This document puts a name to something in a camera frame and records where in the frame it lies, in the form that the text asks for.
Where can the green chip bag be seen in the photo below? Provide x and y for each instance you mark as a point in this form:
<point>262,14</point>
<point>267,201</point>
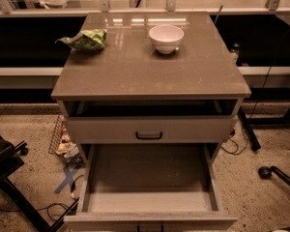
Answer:
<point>86,40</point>

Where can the black drawer handle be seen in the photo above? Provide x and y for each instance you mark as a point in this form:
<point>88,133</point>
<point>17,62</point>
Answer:
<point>148,135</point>

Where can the white ceramic bowl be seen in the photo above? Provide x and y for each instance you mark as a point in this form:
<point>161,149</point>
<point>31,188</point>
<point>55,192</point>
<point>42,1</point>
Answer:
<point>166,38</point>

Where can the wire basket with snacks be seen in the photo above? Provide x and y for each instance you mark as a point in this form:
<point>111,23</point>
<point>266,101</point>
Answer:
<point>61,145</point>

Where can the grey drawer cabinet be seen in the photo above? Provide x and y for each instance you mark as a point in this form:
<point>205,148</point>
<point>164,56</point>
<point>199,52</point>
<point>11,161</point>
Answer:
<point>129,78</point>

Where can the open grey lower drawer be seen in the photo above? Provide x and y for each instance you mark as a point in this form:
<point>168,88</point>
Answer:
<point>149,188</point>

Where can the black table leg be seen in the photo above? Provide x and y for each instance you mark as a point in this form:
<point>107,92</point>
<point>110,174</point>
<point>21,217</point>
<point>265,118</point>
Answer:
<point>255,146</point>

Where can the top grey drawer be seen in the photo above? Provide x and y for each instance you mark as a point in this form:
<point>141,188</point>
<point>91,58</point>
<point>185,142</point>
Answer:
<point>204,129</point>

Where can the black chair caster leg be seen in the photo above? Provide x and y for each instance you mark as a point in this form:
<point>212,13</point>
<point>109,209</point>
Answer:
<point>266,173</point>

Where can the black office chair left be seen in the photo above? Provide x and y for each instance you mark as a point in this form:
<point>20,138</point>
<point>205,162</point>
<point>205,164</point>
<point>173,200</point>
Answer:
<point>10,161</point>

